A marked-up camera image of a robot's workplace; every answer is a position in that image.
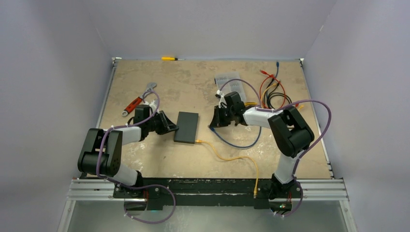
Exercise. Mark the aluminium frame rail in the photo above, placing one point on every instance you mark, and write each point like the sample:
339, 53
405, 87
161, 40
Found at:
101, 190

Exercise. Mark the clear plastic parts box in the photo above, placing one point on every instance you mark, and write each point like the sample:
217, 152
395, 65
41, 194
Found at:
221, 78

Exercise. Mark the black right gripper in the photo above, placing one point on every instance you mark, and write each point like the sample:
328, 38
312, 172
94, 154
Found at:
217, 122

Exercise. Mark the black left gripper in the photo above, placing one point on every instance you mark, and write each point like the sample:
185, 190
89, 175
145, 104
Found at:
166, 126

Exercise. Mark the yellow handled screwdriver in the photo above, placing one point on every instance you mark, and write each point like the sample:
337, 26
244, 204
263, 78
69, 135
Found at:
171, 59

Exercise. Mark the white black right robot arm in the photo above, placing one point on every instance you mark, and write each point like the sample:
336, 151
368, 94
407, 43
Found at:
292, 135

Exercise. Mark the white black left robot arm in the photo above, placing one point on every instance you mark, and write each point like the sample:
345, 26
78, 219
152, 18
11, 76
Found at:
102, 149

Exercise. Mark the red handled adjustable wrench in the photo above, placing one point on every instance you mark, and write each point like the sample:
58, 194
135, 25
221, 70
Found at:
150, 86

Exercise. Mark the black yellow pliers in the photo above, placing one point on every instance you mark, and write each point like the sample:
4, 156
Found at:
251, 104

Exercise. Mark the black network switch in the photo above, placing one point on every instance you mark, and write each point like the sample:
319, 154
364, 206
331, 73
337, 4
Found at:
187, 123

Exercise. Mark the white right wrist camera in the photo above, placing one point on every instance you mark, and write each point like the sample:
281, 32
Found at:
222, 102

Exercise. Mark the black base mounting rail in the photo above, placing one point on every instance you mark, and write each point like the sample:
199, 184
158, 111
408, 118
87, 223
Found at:
259, 194

